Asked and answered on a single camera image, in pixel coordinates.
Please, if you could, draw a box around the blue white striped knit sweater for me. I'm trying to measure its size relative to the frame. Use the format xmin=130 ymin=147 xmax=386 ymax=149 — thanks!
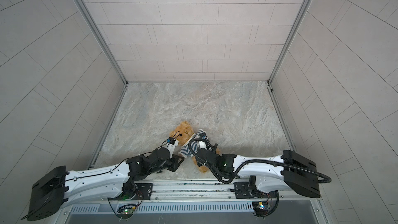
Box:
xmin=178 ymin=129 xmax=205 ymax=158

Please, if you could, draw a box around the tan plush teddy bear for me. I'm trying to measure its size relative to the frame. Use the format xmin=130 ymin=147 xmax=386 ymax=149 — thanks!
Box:
xmin=170 ymin=121 xmax=210 ymax=173

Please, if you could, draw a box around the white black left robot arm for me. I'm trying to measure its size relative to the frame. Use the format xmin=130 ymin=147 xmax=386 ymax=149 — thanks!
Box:
xmin=24 ymin=147 xmax=184 ymax=222

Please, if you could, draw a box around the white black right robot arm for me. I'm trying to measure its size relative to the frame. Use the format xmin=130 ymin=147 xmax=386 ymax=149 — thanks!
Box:
xmin=194 ymin=148 xmax=329 ymax=198

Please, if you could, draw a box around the left green circuit board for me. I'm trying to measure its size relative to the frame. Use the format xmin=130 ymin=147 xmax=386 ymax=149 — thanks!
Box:
xmin=118 ymin=204 xmax=137 ymax=215

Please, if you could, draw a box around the green circuit board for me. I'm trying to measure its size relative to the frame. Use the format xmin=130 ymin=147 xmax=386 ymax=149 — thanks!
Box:
xmin=252 ymin=201 xmax=269 ymax=216
xmin=118 ymin=204 xmax=137 ymax=215

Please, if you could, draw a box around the white ventilation grille strip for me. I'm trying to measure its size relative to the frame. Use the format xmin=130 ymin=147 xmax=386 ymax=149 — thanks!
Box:
xmin=70 ymin=201 xmax=254 ymax=214

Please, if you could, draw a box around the right green circuit board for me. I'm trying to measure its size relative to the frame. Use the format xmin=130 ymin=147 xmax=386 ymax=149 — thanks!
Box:
xmin=252 ymin=201 xmax=269 ymax=216

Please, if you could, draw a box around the black corrugated cable conduit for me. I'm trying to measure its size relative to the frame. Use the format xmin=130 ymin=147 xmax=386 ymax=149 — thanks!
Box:
xmin=188 ymin=138 xmax=332 ymax=185

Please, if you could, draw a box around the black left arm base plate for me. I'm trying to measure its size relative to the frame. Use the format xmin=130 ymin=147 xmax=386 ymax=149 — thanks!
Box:
xmin=111 ymin=183 xmax=153 ymax=201

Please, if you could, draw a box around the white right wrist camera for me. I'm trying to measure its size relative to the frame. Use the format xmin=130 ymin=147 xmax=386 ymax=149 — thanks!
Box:
xmin=196 ymin=132 xmax=208 ymax=149

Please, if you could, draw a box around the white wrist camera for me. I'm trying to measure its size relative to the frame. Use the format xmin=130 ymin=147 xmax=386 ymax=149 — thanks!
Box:
xmin=166 ymin=137 xmax=179 ymax=158
xmin=196 ymin=132 xmax=208 ymax=149

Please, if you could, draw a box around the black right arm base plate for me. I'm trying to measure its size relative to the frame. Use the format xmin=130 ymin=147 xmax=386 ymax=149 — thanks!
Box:
xmin=233 ymin=181 xmax=278 ymax=199

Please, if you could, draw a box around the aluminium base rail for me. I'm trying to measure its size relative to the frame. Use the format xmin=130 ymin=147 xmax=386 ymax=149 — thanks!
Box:
xmin=86 ymin=178 xmax=322 ymax=204

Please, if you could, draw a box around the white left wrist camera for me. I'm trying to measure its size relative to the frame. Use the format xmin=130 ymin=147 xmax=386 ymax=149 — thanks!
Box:
xmin=166 ymin=137 xmax=179 ymax=158

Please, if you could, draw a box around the thin black left camera cable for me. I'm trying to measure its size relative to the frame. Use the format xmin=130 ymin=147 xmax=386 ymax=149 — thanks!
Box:
xmin=111 ymin=130 xmax=182 ymax=172

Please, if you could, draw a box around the aluminium left corner post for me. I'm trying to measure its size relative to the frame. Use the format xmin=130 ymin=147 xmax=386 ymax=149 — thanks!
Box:
xmin=73 ymin=0 xmax=128 ymax=87

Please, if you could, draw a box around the aluminium corner post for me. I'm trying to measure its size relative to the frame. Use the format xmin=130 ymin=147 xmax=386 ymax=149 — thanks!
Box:
xmin=73 ymin=0 xmax=128 ymax=87
xmin=268 ymin=0 xmax=312 ymax=85

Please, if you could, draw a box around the aluminium right corner post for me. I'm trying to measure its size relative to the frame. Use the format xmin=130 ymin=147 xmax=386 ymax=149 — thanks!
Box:
xmin=268 ymin=0 xmax=312 ymax=85

